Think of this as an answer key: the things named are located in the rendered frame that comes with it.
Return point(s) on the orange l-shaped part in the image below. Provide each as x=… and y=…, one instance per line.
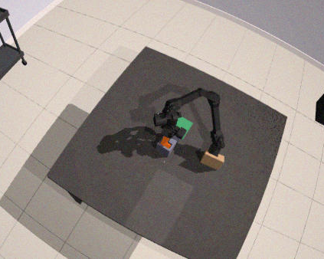
x=164, y=142

